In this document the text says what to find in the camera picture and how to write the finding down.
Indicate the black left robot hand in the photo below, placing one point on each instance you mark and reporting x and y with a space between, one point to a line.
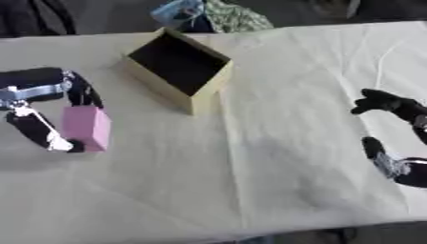
34 80

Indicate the pink rectangular block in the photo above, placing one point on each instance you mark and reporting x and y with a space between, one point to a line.
86 127

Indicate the blue and green patterned bag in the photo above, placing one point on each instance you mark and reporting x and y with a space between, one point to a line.
214 16

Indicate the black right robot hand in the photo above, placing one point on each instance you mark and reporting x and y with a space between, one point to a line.
397 105

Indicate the black chair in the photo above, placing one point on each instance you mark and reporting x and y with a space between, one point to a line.
33 16

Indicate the tan cardboard box black inside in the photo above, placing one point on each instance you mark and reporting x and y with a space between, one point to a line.
180 68

